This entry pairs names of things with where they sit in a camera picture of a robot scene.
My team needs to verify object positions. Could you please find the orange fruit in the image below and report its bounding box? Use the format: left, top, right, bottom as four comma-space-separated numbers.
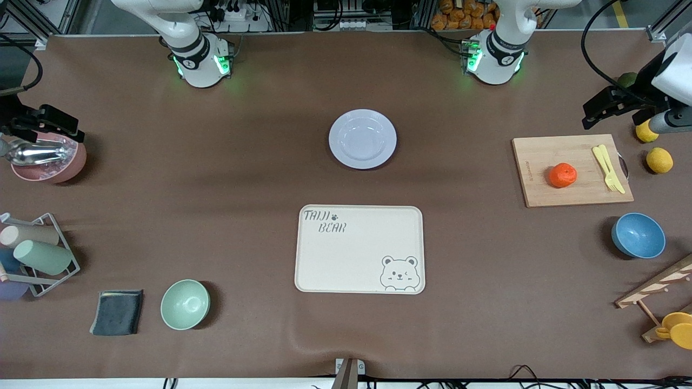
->
549, 163, 578, 189

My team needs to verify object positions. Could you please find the lavender round plate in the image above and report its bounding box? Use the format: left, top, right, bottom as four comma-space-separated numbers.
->
329, 109, 397, 170

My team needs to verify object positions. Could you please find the yellow lemon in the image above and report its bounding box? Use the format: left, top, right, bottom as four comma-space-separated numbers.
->
646, 147, 674, 174
635, 120, 660, 143

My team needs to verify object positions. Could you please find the shiny metal scoop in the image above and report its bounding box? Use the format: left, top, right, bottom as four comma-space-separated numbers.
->
0, 139, 74, 167

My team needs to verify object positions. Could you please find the pink bowl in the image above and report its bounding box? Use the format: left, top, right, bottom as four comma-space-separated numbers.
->
11, 131, 87, 184

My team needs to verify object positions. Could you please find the yellow plastic fork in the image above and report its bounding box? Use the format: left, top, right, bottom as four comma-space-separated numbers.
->
592, 146, 618, 192

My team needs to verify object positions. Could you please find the yellow plastic knife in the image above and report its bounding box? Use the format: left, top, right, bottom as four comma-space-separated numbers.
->
598, 144, 626, 195

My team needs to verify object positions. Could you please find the wooden cutting board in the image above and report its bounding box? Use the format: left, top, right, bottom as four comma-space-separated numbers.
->
512, 134, 635, 209

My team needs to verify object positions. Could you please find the beige cup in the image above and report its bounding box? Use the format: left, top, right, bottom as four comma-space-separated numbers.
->
0, 225, 60, 249

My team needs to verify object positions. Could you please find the blue bowl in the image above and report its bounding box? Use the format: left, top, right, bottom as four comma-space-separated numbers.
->
611, 212, 667, 259

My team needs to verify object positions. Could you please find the mint green cup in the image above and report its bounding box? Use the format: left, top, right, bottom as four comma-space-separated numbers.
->
14, 240, 74, 276

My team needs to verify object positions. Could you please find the blue cup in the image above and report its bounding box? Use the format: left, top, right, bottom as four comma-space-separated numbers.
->
0, 247, 22, 274

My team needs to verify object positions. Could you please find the purple cup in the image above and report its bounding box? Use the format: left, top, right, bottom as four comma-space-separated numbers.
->
0, 280, 30, 301

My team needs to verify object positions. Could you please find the bag of orange buns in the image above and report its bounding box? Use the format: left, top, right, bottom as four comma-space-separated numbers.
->
431, 0, 501, 31

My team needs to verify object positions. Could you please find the wooden peg rack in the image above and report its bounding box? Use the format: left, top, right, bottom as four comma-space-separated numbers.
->
615, 254, 692, 344

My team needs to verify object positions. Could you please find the dark grey folded cloth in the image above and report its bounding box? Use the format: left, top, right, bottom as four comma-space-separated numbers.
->
90, 290, 144, 337

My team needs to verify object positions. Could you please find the white power strip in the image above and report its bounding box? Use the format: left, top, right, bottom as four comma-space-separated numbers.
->
212, 4, 271, 33

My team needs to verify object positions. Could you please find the green bowl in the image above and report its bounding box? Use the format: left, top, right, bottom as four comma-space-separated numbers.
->
161, 279, 210, 331

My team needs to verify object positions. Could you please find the grey power strip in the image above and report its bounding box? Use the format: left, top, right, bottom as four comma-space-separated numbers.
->
338, 18, 394, 31

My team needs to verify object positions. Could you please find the cream bear print tray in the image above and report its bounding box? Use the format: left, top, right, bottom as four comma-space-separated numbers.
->
294, 204, 426, 295

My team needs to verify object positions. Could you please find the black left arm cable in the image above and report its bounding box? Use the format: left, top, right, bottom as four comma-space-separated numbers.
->
582, 0, 657, 104

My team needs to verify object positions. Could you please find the grey wire cup rack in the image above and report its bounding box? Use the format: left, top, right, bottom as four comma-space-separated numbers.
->
0, 212, 81, 298

